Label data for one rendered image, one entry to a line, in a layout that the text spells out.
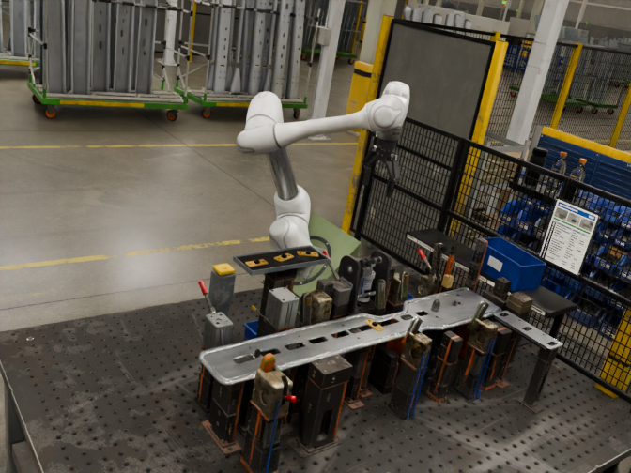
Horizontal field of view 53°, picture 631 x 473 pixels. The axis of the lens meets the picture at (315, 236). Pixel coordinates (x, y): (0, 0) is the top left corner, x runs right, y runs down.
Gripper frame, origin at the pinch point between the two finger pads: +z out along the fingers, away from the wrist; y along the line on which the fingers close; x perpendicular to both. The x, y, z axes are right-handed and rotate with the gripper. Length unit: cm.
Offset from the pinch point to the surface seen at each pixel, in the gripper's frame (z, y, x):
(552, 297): 43, 41, 83
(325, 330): 46, 21, -32
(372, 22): -25, -586, 509
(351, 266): 30.4, 5.2, -9.9
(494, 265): 37, 16, 71
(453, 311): 46, 29, 30
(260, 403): 49, 43, -74
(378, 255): 29.2, 2.8, 6.6
